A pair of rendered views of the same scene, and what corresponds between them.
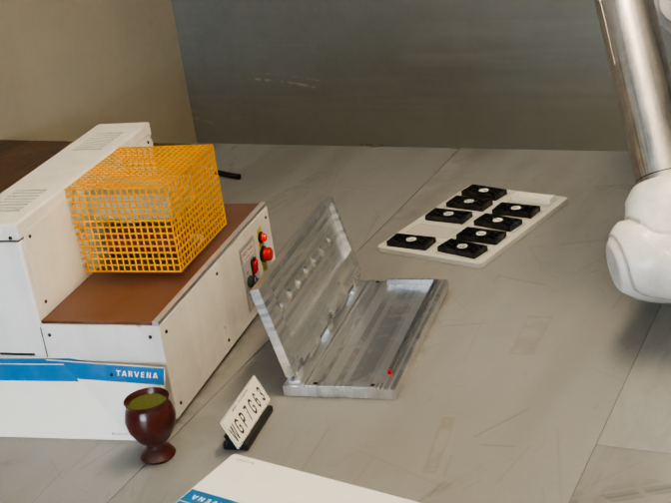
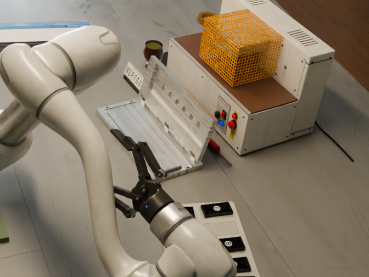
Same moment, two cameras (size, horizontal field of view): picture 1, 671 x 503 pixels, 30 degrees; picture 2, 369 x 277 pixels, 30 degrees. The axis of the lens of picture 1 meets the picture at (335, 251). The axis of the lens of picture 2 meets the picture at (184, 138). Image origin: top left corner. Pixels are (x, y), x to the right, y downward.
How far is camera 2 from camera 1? 3.77 m
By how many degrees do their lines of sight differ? 100
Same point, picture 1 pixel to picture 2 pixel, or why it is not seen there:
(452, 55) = not seen: outside the picture
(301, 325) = (154, 96)
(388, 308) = (156, 150)
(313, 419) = (117, 95)
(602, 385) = not seen: hidden behind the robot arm
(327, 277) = (183, 125)
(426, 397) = not seen: hidden behind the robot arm
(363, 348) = (136, 124)
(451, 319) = (124, 164)
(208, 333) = (189, 84)
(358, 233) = (267, 216)
